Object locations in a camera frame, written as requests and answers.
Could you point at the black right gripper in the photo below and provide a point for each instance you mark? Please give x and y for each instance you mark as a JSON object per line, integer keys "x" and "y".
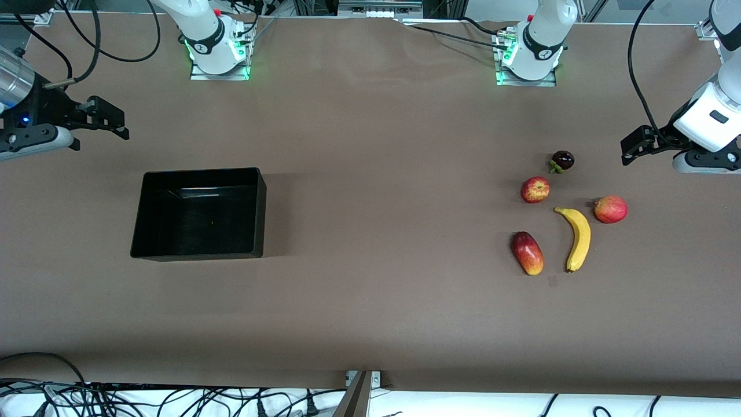
{"x": 48, "y": 106}

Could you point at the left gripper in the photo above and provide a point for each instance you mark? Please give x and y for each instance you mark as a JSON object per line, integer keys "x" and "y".
{"x": 663, "y": 138}

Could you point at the yellow banana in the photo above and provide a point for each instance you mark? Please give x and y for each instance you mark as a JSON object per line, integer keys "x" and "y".
{"x": 580, "y": 237}

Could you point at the red yellow apple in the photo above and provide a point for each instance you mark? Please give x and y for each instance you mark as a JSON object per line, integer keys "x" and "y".
{"x": 535, "y": 190}

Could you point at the black rectangular plastic box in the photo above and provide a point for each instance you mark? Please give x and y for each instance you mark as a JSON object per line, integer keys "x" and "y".
{"x": 197, "y": 226}

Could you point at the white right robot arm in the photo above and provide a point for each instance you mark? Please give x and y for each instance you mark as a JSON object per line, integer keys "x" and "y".
{"x": 200, "y": 23}

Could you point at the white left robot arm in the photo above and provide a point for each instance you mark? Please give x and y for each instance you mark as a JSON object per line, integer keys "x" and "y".
{"x": 547, "y": 29}

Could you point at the red pomegranate fruit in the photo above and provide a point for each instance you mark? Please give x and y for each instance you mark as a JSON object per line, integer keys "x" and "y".
{"x": 611, "y": 209}

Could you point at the dark purple mangosteen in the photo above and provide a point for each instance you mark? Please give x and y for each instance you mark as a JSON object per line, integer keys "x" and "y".
{"x": 562, "y": 159}

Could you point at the red yellow mango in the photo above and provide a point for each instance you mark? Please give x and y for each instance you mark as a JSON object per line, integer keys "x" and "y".
{"x": 528, "y": 253}

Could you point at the white power strip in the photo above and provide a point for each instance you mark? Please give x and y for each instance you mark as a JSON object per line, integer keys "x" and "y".
{"x": 376, "y": 13}

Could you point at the aluminium profile bar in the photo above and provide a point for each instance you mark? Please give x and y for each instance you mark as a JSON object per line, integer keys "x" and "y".
{"x": 354, "y": 399}

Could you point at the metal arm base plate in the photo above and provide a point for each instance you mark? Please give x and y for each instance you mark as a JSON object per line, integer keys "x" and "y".
{"x": 544, "y": 83}
{"x": 231, "y": 75}

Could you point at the metal corner bracket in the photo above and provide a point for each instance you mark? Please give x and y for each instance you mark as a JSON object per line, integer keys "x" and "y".
{"x": 706, "y": 30}

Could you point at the aluminium frame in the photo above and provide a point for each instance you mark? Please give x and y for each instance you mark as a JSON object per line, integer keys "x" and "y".
{"x": 446, "y": 7}

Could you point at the small metal bracket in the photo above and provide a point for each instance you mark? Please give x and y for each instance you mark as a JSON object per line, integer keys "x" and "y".
{"x": 376, "y": 379}

